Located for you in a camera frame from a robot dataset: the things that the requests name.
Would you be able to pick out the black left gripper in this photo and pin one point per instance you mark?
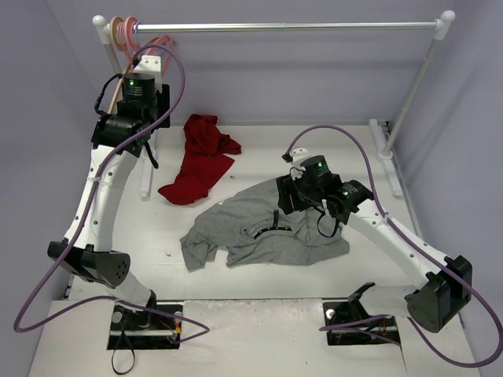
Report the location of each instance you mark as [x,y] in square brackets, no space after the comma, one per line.
[165,105]

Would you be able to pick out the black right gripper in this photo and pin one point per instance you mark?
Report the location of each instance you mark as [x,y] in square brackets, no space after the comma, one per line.
[284,195]

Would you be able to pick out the grey t shirt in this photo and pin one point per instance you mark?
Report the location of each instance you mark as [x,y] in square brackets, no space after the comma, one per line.
[253,229]

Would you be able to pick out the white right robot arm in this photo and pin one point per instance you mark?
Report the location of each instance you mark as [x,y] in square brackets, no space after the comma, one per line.
[439,284]

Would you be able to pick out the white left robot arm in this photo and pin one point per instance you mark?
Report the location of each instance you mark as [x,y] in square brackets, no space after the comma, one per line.
[87,245]

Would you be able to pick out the pink plastic hanger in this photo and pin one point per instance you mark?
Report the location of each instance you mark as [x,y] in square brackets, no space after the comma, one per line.
[127,35]

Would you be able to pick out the red t shirt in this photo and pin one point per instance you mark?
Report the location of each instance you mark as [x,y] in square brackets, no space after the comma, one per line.
[207,158]

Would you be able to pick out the white metal clothes rack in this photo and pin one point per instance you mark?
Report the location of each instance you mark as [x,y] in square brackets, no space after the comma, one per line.
[384,142]

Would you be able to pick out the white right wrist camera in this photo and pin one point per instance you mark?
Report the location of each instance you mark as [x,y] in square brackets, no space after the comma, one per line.
[296,156]

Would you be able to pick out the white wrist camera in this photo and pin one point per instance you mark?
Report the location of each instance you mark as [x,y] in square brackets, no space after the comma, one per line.
[296,156]
[150,65]

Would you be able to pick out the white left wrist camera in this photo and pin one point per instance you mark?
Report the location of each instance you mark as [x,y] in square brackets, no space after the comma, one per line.
[150,65]

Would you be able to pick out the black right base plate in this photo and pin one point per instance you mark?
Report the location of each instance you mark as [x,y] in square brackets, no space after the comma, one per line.
[356,328]

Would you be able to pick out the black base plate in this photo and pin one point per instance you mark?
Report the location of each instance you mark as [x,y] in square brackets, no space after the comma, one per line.
[132,330]
[356,328]

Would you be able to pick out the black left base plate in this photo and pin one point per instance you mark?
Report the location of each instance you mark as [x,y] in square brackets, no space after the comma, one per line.
[132,330]

